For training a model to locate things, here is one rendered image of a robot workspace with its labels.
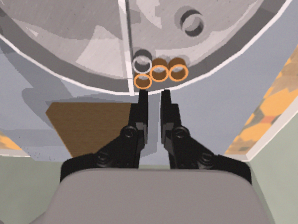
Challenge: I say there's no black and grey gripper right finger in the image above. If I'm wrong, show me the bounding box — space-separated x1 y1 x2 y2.
160 89 252 185

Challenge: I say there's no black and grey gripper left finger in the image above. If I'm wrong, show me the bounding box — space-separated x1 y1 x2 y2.
60 89 148 183

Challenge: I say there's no grey metal bushing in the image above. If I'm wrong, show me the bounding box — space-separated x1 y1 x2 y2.
132 49 152 74
180 9 206 39

